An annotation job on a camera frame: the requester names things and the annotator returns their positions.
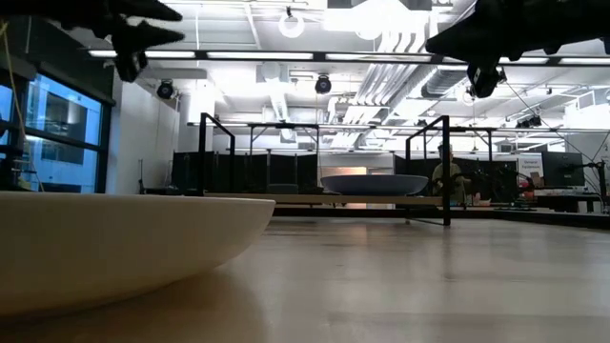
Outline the black aluminium rig frame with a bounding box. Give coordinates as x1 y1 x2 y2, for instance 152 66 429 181
271 204 610 231

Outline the black computer monitor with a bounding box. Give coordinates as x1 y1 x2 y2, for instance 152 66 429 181
541 151 586 188

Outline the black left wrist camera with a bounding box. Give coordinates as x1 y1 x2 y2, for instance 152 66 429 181
113 50 149 83

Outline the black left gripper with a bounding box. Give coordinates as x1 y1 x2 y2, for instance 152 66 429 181
0 0 186 53

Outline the cream round plate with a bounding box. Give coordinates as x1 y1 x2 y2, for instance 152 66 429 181
0 191 276 318

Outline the white ceiling ring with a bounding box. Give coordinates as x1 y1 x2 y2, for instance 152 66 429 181
277 12 306 40

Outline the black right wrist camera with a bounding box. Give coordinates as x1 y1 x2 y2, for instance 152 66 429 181
465 60 507 100

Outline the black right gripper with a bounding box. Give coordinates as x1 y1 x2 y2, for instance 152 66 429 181
425 0 610 63

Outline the white printed sign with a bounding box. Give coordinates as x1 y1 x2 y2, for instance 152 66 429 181
517 156 544 180

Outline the black frame wooden shelf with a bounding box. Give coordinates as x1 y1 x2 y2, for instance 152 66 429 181
197 112 452 228

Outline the person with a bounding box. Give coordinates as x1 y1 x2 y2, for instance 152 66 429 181
431 142 472 206

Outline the yellow cable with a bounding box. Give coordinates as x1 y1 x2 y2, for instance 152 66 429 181
0 18 45 193

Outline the light blue round plate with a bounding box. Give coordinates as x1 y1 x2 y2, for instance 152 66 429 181
319 173 430 197

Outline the large glass window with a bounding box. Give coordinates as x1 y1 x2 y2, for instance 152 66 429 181
0 71 113 194

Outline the black room partition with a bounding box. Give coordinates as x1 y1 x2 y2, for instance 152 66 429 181
171 151 319 194

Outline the black light bar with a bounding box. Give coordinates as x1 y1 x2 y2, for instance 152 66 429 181
88 47 610 67

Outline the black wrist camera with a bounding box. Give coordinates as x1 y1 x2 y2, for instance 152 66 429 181
465 60 507 100
113 50 149 83

